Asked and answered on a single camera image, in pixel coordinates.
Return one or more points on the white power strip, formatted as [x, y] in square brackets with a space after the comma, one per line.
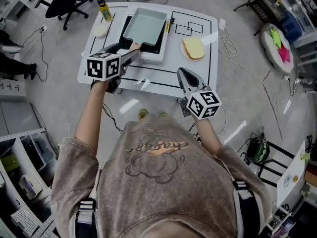
[222, 24]

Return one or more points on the person's right shoe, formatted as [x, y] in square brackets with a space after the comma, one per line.
[163, 114]

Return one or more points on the person's left shoe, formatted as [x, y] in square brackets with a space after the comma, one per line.
[143, 114]

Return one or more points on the pink star cushion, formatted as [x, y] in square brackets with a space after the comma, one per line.
[284, 53]

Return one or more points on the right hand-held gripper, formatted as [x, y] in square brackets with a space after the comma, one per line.
[203, 105]

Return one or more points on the green striped round bag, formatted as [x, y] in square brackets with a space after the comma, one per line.
[260, 151]

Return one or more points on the white side table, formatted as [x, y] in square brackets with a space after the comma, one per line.
[289, 192]

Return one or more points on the bread slice on plate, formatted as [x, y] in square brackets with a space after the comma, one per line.
[182, 52]

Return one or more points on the square light blue pan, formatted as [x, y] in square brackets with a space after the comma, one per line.
[144, 26]

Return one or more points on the white portable stove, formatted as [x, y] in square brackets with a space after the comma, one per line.
[151, 57]

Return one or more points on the white table with black lines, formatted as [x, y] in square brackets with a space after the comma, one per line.
[171, 73]

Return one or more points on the green star cushion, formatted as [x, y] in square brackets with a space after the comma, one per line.
[276, 37]

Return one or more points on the yellow bottle with black cap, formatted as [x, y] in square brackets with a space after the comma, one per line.
[105, 12]

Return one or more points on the black office chair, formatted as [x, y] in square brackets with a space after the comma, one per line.
[62, 1]

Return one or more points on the person's left forearm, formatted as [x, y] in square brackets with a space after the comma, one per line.
[90, 118]

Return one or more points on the slice of bread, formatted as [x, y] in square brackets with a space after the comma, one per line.
[194, 48]

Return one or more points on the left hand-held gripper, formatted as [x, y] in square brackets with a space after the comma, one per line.
[102, 67]

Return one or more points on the small white bowl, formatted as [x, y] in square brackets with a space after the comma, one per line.
[100, 30]

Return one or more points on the person's shoe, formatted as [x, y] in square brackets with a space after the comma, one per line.
[163, 114]
[143, 114]

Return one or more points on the white perforated shelf unit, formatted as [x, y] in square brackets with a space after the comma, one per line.
[15, 157]

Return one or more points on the person's right forearm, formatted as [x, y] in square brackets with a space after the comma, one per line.
[208, 135]

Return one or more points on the person's brown printed shirt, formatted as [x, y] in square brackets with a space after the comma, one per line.
[161, 192]

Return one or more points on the white floor socket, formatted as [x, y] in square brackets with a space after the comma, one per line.
[43, 28]

